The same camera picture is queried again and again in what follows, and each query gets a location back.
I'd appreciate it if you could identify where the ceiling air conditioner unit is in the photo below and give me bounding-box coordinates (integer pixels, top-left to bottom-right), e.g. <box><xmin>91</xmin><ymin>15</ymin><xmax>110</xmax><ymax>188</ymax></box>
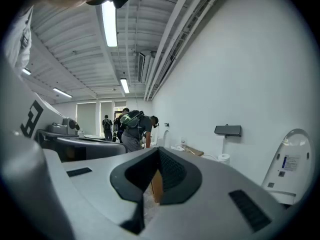
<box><xmin>136</xmin><ymin>51</ymin><xmax>152</xmax><ymax>84</ymax></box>

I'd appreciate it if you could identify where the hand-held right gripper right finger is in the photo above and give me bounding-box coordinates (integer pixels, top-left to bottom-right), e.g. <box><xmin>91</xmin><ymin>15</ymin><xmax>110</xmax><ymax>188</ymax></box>
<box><xmin>144</xmin><ymin>146</ymin><xmax>299</xmax><ymax>240</ymax></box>

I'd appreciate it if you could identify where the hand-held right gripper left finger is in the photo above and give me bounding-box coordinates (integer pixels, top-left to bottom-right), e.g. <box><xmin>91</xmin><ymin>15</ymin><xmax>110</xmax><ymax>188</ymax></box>
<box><xmin>44</xmin><ymin>146</ymin><xmax>161</xmax><ymax>240</ymax></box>

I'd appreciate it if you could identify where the black ceiling cable tray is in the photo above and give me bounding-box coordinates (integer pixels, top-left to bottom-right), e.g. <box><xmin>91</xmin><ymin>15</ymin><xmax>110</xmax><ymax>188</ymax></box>
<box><xmin>149</xmin><ymin>0</ymin><xmax>230</xmax><ymax>100</ymax></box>

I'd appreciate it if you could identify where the white toilet paper roll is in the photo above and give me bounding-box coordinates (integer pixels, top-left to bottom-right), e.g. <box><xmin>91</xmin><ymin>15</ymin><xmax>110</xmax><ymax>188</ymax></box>
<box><xmin>217</xmin><ymin>153</ymin><xmax>231</xmax><ymax>165</ymax></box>

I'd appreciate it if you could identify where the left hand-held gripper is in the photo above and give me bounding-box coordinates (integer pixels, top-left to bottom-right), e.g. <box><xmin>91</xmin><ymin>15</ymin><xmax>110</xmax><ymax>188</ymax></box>
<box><xmin>1</xmin><ymin>63</ymin><xmax>127</xmax><ymax>161</ymax></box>

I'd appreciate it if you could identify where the white toilet with raised lid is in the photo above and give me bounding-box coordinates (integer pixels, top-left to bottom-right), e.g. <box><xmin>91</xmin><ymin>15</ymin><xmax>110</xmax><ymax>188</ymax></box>
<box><xmin>156</xmin><ymin>128</ymin><xmax>172</xmax><ymax>148</ymax></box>

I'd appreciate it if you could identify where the grey window blind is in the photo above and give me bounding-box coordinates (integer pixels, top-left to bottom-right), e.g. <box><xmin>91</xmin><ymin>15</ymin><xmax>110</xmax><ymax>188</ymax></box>
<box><xmin>99</xmin><ymin>101</ymin><xmax>114</xmax><ymax>135</ymax></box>
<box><xmin>76</xmin><ymin>102</ymin><xmax>97</xmax><ymax>136</ymax></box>

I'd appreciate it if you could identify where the white cable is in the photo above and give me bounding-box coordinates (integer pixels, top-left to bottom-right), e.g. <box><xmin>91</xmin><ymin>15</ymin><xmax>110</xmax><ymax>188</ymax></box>
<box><xmin>201</xmin><ymin>153</ymin><xmax>221</xmax><ymax>161</ymax></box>

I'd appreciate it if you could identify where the person's white shirt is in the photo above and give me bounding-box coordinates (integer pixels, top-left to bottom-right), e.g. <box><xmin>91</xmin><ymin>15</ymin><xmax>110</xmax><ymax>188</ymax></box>
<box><xmin>4</xmin><ymin>5</ymin><xmax>34</xmax><ymax>71</ymax></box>

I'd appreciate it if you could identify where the white ceiling pipe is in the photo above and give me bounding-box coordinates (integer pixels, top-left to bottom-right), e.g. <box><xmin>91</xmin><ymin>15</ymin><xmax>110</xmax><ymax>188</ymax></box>
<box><xmin>143</xmin><ymin>0</ymin><xmax>198</xmax><ymax>101</ymax></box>

